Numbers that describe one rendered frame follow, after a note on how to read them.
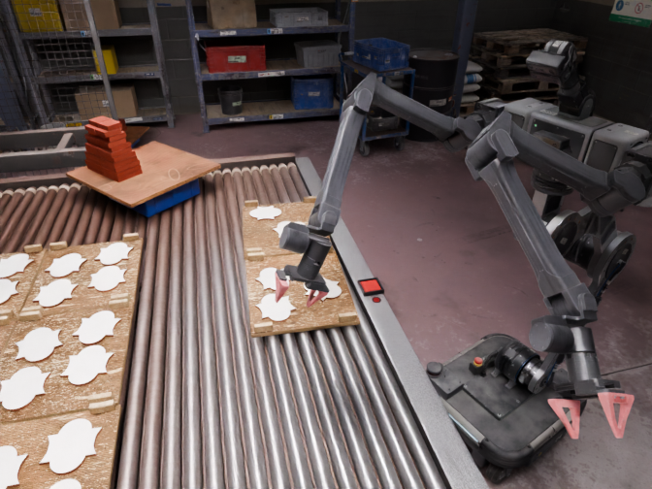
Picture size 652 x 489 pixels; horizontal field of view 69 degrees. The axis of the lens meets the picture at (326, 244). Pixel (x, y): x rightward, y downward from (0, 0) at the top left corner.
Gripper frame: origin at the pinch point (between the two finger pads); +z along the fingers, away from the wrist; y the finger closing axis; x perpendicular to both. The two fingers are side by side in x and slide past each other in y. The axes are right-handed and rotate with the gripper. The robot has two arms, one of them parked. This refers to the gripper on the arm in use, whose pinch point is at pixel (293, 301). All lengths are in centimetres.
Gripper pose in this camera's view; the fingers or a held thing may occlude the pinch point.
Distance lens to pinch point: 128.5
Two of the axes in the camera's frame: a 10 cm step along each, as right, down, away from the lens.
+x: -3.6, -4.9, 7.9
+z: -4.0, 8.5, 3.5
